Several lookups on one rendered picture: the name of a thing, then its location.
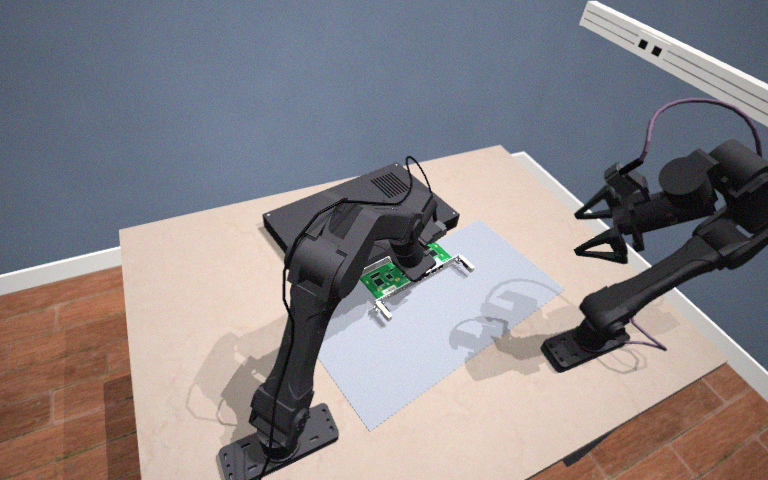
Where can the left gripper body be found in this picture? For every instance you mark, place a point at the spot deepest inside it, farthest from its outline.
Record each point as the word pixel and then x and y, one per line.
pixel 415 265

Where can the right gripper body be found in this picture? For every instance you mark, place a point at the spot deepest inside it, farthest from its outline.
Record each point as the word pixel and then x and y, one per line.
pixel 639 213

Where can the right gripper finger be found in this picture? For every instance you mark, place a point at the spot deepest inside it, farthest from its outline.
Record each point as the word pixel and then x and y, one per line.
pixel 605 237
pixel 605 193

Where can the green circuit board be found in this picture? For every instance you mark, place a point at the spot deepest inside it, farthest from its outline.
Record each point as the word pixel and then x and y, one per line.
pixel 388 280

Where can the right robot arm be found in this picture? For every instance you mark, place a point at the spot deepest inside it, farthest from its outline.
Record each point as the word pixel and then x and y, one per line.
pixel 688 182

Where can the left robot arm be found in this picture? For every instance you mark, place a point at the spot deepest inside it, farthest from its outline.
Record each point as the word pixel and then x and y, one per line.
pixel 336 269

